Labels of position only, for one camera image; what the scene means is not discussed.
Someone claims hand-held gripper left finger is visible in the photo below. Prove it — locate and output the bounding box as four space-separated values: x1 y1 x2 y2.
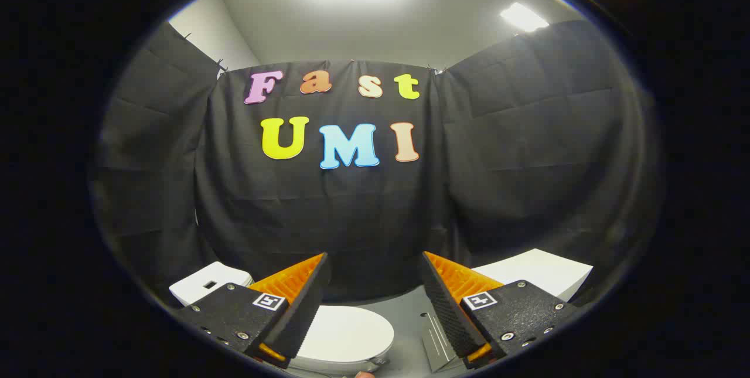
175 252 332 370

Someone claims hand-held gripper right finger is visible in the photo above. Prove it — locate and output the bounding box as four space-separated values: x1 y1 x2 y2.
419 251 581 370

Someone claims white toilet tank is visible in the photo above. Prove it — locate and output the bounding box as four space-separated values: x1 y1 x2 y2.
169 261 254 307

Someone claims black backdrop cloth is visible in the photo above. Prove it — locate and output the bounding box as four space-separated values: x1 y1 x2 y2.
88 19 666 308

